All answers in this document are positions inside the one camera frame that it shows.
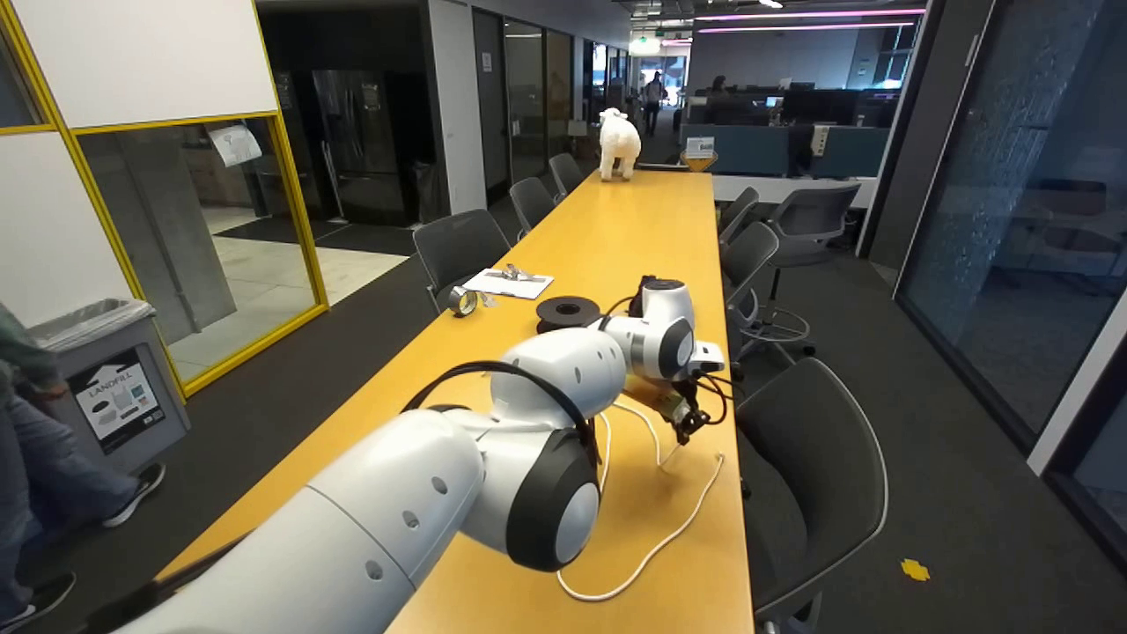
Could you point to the dark grey office chair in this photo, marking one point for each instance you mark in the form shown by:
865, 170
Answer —
742, 214
566, 174
459, 249
752, 266
815, 215
530, 201
810, 471

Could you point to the yellow window frame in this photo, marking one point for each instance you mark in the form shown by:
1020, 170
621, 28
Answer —
233, 359

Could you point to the distant standing person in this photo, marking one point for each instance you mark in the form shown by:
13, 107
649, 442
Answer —
653, 100

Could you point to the small silver metal object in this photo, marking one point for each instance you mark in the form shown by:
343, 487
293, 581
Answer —
463, 302

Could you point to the white paper sign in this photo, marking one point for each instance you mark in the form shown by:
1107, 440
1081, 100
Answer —
233, 141

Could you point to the person in blue jeans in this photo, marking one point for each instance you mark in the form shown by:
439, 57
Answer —
38, 471

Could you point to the small yellow floor item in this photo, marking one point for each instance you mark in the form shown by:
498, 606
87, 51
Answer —
914, 574

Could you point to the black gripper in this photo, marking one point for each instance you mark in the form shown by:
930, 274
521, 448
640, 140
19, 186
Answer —
692, 411

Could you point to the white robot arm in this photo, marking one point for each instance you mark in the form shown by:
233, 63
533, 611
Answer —
389, 529

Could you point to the white labelled box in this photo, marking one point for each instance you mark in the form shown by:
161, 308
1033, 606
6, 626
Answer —
699, 151

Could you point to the dark office desk row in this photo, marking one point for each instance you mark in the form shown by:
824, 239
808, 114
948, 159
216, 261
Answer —
752, 146

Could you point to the grey recycling bin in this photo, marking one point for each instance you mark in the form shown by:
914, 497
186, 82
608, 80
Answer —
112, 375

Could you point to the white stuffed animal toy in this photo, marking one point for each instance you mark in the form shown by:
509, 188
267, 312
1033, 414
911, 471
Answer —
617, 146

